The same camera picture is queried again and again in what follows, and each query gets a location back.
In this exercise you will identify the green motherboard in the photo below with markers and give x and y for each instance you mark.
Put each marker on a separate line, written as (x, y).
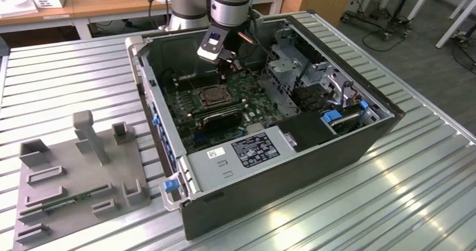
(257, 106)

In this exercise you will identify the white flat box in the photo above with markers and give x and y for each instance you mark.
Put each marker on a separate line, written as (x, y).
(15, 8)

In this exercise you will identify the green RAM stick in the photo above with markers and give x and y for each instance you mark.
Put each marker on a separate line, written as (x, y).
(71, 199)

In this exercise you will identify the grey parts rack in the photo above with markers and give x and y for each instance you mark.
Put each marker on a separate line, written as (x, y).
(74, 175)

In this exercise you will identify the wooden desk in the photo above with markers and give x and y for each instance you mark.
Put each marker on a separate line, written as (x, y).
(111, 2)

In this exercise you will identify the wooden cabinet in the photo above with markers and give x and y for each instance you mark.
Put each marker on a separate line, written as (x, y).
(323, 0)

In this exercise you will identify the copper coloured connector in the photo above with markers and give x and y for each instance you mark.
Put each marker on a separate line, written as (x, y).
(247, 37)

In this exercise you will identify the small blue clip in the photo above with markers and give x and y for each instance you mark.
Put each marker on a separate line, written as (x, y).
(363, 105)

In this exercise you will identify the small silver heatsink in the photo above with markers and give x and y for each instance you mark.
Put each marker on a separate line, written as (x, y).
(255, 129)

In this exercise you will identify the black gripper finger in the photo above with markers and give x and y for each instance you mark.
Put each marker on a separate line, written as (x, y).
(223, 74)

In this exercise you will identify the grey power supply unit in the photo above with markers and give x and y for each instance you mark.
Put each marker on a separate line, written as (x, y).
(213, 178)

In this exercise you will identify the black graphics card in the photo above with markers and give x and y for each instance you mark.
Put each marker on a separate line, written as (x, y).
(222, 120)

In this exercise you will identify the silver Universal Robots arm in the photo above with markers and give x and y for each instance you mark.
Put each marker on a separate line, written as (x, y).
(229, 8)

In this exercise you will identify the silver metal drive cage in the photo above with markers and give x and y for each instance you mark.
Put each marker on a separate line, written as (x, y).
(286, 67)

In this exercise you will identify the blue card retainer strip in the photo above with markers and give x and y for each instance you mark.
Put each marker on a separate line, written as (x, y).
(155, 120)

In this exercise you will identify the open black PC case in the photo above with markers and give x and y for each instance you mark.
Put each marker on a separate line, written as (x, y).
(261, 200)

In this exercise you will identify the CPU socket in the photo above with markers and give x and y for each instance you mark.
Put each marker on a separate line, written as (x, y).
(219, 105)

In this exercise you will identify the white table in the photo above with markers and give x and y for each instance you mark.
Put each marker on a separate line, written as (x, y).
(457, 25)

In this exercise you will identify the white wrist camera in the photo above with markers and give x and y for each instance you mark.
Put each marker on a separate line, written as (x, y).
(210, 50)

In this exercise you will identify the CPU with silver top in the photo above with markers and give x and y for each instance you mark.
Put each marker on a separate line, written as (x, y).
(215, 95)

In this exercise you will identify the hard disk in blue carrier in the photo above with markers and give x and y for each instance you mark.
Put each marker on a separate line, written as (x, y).
(331, 116)

